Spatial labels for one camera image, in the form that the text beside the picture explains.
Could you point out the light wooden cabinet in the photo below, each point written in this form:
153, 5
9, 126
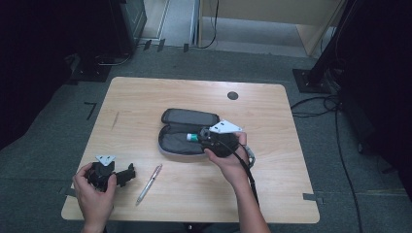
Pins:
259, 11

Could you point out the black metal stand with base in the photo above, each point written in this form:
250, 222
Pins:
319, 74

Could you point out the silver pen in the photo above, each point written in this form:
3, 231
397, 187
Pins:
149, 185

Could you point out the black equipment cabinet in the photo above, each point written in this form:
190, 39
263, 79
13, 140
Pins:
128, 26

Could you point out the dark grey pencil case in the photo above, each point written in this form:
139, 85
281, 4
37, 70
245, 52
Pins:
181, 142

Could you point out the glue stick with white cap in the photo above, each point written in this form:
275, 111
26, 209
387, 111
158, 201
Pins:
192, 137

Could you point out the dark round table grommet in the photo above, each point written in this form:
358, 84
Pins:
233, 95

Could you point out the grey wristwatch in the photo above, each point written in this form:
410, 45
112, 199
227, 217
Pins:
250, 157

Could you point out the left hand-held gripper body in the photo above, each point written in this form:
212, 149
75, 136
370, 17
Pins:
102, 171

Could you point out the black floor base plate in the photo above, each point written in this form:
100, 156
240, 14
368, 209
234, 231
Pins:
92, 69

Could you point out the person's legs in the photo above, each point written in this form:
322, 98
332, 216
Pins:
213, 228

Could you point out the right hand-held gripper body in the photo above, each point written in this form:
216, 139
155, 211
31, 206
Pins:
223, 142

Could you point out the grey tape strip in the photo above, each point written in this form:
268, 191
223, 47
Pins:
313, 196
66, 191

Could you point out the person's left hand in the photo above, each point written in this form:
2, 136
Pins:
94, 204

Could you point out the person's right hand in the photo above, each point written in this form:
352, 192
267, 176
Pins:
234, 166

